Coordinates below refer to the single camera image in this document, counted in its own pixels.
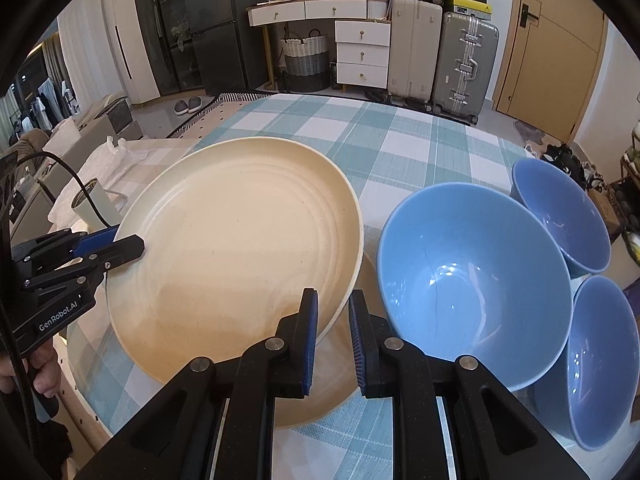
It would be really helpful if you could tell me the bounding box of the silver suitcase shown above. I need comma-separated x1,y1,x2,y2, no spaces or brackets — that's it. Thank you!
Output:
430,10,500,127

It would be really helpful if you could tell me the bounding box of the white wardrobe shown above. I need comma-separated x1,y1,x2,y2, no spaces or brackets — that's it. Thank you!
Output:
57,0,162,107

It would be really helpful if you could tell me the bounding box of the black glass cabinet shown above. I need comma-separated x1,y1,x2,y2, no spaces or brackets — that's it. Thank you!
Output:
131,0,201,97

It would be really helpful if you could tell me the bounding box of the black white patterned rug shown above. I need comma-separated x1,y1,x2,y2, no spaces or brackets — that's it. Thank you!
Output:
164,89,272,142

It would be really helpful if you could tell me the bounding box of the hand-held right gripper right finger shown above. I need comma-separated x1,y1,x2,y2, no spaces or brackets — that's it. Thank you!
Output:
349,290,593,480

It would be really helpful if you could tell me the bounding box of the person's left hand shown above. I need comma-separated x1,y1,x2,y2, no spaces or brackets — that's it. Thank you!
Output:
0,344,62,397

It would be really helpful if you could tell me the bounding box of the white thermos cup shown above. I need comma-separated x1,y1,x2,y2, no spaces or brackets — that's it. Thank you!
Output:
70,179,124,229

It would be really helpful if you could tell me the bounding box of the grey door mat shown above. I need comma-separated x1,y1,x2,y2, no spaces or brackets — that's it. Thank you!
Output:
514,119,547,147

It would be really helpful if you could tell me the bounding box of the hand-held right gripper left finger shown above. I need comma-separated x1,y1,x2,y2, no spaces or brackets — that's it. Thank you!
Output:
75,288,319,480

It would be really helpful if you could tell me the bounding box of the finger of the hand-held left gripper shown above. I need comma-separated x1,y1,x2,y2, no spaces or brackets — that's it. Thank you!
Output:
11,226,120,267
22,234,146,292

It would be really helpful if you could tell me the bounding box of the grey refrigerator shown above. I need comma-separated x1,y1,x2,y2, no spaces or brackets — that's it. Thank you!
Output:
179,0,272,96

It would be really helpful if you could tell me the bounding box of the beige suitcase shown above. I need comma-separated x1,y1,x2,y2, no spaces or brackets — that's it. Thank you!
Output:
387,0,445,107

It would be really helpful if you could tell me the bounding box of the shoe rack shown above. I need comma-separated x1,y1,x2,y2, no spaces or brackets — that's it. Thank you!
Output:
619,154,640,213

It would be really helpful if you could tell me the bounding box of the white vanity desk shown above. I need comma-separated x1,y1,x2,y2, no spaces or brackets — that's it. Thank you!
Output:
246,0,392,92

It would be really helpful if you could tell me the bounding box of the wooden door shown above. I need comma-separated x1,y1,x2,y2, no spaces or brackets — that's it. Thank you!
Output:
493,0,609,144

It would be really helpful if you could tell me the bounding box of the woven laundry basket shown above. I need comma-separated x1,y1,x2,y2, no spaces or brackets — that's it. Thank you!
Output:
279,30,331,94

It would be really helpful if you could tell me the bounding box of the blue bowl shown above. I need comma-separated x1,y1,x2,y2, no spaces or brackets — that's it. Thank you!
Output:
377,182,574,394
511,157,612,279
531,275,640,454

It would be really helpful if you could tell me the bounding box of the black cable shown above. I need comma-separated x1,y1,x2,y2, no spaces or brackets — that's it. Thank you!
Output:
0,151,124,461

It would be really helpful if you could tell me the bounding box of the scattered sneakers group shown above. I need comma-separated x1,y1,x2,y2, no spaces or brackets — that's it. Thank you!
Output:
541,141,602,194

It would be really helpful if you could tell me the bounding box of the brown cardboard box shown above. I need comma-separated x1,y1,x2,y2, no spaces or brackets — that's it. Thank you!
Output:
587,189,622,227

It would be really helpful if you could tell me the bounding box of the yellow black shoe box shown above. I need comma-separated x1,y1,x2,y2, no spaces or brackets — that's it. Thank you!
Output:
444,0,494,17

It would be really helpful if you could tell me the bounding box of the white plastic sheet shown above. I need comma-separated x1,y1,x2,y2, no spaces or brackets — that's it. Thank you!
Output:
47,135,202,224

